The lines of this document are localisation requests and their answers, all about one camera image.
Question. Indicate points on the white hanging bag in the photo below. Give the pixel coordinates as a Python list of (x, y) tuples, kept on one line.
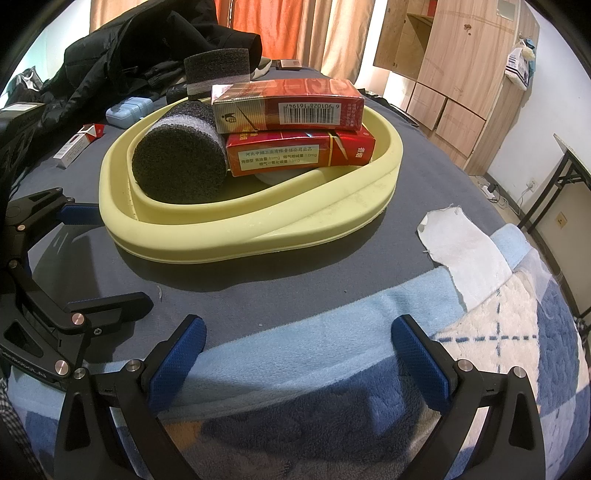
[(521, 62)]

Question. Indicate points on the red silver cigarette pack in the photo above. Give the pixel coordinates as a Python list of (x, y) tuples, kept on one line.
[(277, 154)]

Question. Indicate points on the black metal frame table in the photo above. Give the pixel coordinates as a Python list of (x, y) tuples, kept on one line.
[(572, 170)]

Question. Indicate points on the white power strip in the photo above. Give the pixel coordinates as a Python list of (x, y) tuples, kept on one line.
[(489, 190)]

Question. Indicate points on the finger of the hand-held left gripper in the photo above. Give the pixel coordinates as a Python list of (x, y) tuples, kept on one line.
[(111, 308), (81, 213)]

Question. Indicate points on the orange curtain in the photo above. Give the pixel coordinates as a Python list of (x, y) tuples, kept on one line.
[(272, 23)]

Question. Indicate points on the wooden wardrobe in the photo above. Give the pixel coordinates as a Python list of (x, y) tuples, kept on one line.
[(452, 60)]

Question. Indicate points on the grey bedsheet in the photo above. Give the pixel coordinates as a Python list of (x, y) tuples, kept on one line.
[(231, 279)]

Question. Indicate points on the black sponge cylinder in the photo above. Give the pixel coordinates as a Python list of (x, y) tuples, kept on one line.
[(175, 161), (217, 67)]

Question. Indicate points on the small red grey box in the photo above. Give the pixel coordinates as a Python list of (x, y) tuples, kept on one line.
[(289, 63)]

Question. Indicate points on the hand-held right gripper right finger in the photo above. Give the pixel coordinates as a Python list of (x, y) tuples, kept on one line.
[(420, 364)]

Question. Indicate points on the beige curtain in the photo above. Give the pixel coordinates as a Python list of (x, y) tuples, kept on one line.
[(355, 32), (111, 9)]

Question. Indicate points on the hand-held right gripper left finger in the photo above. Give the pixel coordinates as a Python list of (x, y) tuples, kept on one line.
[(180, 364)]

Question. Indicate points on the pale yellow tray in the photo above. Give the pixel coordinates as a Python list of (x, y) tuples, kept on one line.
[(277, 235)]

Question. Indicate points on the blue white plaid blanket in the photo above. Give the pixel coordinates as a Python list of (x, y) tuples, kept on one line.
[(295, 318)]

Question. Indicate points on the white cloth piece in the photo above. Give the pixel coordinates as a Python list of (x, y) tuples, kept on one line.
[(466, 249)]

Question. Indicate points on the red barcode cigarette pack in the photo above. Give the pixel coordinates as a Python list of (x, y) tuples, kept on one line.
[(300, 92)]

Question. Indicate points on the black jacket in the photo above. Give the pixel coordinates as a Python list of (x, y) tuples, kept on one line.
[(115, 50)]

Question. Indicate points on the yellow wall socket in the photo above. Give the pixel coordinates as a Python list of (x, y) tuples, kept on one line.
[(561, 220)]

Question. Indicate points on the white red cigarette pack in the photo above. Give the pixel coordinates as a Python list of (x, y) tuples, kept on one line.
[(94, 130), (71, 148)]

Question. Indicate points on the white wall socket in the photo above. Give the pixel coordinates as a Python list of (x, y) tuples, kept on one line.
[(531, 185)]

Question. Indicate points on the person's checked clothing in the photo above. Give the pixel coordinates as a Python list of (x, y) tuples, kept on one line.
[(9, 424)]

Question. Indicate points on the blue pill box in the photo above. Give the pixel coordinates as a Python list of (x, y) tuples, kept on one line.
[(129, 110)]

